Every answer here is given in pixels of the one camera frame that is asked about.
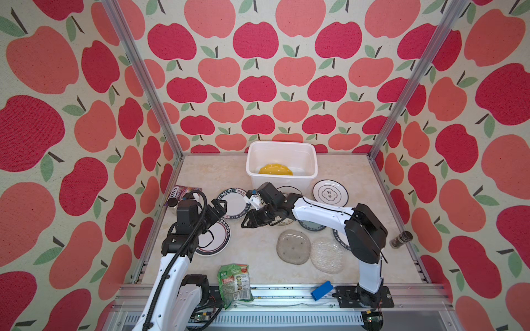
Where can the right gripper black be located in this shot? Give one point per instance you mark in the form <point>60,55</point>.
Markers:
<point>252,220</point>

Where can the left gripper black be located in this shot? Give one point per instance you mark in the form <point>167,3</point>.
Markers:
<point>214,215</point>

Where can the white plate green text rim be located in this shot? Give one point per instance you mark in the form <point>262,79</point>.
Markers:
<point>237,206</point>

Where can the yellow dotted plate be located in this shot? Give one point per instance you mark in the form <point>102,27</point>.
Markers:
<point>275,169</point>

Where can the white plate cloud emblem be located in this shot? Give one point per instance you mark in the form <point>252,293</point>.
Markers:
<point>330,192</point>

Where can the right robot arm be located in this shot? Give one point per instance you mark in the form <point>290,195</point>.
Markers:
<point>365,233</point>

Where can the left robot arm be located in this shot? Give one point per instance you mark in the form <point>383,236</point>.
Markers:
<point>176,294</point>

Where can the white plastic bin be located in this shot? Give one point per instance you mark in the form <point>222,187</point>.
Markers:
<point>300,158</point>

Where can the purple snack packet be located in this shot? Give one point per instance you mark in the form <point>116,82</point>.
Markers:
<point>180,192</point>

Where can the cream plate with plant drawing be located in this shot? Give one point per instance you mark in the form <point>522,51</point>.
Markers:
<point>285,222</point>

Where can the grey glass plate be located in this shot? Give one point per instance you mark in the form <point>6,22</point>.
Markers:
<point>293,247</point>

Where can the blue patterned small plate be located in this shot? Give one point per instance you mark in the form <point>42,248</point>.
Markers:
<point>311,226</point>

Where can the green snack packet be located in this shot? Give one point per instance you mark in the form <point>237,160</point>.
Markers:
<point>234,284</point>

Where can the clear textured glass plate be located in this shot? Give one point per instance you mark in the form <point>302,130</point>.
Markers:
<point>327,256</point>

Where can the blue small box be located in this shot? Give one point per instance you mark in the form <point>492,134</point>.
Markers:
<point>321,291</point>

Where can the right spice jar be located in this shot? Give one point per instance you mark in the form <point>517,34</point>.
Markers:
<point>402,239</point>

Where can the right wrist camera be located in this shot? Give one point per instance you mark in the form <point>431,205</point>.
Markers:
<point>266,194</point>

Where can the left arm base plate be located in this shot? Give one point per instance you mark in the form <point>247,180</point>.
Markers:
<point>191,293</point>

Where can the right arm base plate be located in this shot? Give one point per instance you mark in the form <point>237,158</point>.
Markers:
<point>357,297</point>

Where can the front aluminium rail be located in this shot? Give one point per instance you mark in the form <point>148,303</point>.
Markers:
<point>291,307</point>

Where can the right aluminium frame post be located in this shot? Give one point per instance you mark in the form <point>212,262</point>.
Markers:
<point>449,18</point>

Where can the aluminium frame post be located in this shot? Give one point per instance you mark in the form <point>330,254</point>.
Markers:
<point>449,18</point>
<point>125,35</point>

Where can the left aluminium frame post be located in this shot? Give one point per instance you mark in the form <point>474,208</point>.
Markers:
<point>125,35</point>

